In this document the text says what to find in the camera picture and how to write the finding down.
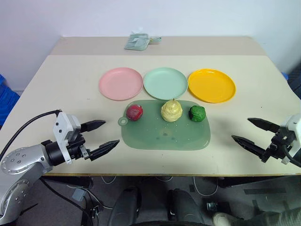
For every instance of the yellow round plate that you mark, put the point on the yellow round plate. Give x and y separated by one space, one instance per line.
211 85

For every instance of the white shoe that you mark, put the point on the white shoe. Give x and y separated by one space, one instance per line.
222 219

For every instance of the grey green trouser leg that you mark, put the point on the grey green trouser leg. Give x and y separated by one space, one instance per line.
270 217

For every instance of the small black floor device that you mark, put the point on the small black floor device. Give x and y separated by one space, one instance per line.
212 206

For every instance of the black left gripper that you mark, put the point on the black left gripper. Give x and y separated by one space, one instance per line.
75 147

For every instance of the green toy vegetable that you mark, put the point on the green toy vegetable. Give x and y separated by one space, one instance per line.
196 113

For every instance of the pink round plate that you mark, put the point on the pink round plate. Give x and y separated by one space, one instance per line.
121 83

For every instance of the translucent green cutting mat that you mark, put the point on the translucent green cutting mat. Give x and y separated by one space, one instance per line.
164 136

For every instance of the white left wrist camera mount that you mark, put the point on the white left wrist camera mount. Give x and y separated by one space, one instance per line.
63 124

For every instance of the dark chair with blue part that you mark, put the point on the dark chair with blue part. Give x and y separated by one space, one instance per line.
295 81

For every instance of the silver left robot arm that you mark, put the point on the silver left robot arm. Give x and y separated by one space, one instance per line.
23 162

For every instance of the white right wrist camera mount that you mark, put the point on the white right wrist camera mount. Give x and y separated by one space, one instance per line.
292 122

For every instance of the small grey box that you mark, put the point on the small grey box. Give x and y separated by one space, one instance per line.
78 195

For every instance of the blue plastic crate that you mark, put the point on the blue plastic crate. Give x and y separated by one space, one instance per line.
7 101

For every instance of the red fruit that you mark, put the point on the red fruit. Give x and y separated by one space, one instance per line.
134 113

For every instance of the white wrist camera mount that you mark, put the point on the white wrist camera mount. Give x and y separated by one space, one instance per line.
63 124
292 122

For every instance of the pale yellow pear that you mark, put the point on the pale yellow pear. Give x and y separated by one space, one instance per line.
171 111

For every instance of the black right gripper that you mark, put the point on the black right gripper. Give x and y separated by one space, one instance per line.
278 147

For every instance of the dark rounded shape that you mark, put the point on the dark rounded shape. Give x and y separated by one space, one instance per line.
127 207
183 207

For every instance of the mint green round plate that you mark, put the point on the mint green round plate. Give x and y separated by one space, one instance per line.
165 83

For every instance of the folded green cloth pouch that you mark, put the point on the folded green cloth pouch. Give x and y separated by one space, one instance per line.
136 42

